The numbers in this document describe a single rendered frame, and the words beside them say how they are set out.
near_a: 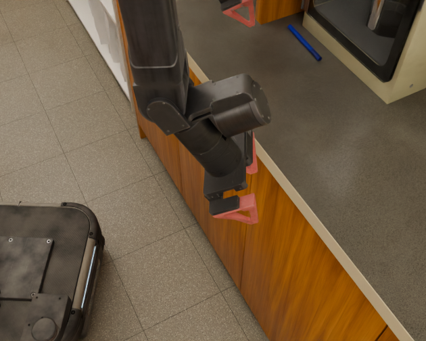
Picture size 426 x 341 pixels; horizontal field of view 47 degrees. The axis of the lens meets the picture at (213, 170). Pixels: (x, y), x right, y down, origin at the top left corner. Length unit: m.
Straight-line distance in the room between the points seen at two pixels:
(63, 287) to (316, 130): 0.98
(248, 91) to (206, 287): 1.32
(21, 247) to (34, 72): 1.24
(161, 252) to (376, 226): 1.16
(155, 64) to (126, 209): 1.53
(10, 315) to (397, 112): 1.24
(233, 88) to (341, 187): 0.41
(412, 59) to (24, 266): 1.28
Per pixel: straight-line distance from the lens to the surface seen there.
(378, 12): 0.97
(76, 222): 1.76
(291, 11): 1.32
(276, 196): 1.09
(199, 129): 0.62
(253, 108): 0.60
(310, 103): 1.08
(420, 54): 1.07
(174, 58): 0.55
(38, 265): 1.68
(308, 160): 0.97
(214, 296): 1.83
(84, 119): 2.42
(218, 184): 0.68
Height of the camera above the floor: 1.67
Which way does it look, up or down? 52 degrees down
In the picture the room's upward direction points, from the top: straight up
